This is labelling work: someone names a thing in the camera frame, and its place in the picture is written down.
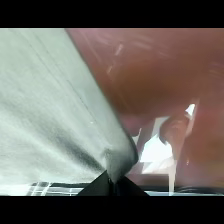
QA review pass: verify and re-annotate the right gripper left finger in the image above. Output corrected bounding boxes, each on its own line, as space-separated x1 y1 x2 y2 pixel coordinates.
76 170 114 197

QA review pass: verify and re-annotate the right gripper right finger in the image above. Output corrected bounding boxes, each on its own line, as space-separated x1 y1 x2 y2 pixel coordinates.
114 175 150 197

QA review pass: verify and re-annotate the olive green garment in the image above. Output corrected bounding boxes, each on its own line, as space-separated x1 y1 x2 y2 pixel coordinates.
0 27 140 197

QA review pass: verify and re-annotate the checked shirt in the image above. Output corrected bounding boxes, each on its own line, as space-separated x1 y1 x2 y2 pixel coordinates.
25 180 90 197

